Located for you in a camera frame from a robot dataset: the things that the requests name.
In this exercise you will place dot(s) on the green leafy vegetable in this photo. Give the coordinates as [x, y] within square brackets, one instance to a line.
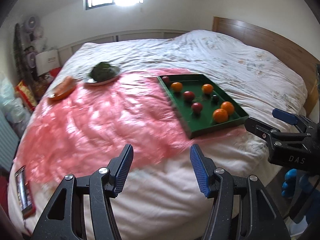
[104, 71]

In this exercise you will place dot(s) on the carrot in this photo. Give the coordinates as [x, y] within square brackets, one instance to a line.
[60, 88]

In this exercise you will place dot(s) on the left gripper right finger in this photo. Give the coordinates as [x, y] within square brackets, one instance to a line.
[242, 207]

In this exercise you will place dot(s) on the clear plastic bag of items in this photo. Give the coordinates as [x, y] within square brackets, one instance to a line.
[13, 108]

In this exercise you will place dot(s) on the pink plastic sheet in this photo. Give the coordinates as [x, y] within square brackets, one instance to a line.
[84, 131]

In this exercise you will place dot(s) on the dark plum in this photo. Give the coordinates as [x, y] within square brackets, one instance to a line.
[215, 99]

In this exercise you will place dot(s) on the upper white fan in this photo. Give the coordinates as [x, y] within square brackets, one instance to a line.
[31, 23]

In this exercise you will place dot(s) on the red yellow rice bag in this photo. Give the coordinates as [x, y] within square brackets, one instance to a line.
[23, 92]

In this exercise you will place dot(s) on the wooden headboard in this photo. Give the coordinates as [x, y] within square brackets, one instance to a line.
[291, 54]

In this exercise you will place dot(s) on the white fan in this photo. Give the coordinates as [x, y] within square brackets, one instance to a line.
[31, 23]
[31, 60]

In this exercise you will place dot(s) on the white paper shopping bag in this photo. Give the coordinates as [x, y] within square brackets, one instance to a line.
[46, 61]

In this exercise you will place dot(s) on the blue gloved right hand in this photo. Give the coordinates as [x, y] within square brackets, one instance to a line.
[304, 191]

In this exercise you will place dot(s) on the light blue suitcase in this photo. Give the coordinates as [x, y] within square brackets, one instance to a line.
[9, 142]

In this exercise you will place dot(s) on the orange pair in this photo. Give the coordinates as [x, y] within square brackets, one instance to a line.
[228, 107]
[207, 89]

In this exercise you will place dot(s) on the red pillow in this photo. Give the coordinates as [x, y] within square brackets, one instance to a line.
[4, 193]

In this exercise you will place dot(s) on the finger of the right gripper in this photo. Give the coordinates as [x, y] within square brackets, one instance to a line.
[270, 132]
[300, 122]

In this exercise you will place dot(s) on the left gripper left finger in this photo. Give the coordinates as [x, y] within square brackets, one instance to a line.
[64, 218]

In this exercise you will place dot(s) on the large orange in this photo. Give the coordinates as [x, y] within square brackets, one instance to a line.
[220, 115]

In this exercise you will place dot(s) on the smartphone in red case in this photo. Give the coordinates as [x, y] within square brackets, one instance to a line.
[25, 199]

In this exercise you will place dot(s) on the red apple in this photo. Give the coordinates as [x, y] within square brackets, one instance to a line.
[166, 79]
[188, 96]
[197, 107]

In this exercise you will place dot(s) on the small orange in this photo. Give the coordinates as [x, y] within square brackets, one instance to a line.
[176, 87]

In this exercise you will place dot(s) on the lower white fan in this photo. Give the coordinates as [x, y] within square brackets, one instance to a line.
[31, 60]

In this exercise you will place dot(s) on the green rectangular tray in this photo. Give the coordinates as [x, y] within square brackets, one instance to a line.
[196, 125]

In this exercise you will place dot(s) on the orange rimmed plate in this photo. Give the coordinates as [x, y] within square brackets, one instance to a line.
[62, 96]

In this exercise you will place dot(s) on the plaid scarf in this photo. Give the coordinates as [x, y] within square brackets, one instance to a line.
[20, 60]

